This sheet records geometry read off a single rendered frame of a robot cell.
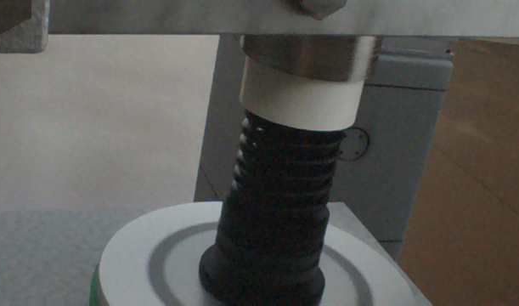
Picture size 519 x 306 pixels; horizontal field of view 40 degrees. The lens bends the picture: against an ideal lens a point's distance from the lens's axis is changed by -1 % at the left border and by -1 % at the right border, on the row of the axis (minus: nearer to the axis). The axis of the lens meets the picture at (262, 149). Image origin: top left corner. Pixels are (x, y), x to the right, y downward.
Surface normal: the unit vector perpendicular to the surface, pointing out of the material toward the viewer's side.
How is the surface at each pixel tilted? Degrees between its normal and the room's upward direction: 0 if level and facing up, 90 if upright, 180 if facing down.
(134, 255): 0
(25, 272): 0
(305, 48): 90
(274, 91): 90
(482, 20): 90
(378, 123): 90
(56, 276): 0
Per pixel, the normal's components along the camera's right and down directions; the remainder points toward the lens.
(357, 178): 0.31, 0.42
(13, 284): 0.18, -0.91
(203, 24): 0.50, 0.41
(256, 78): -0.79, 0.10
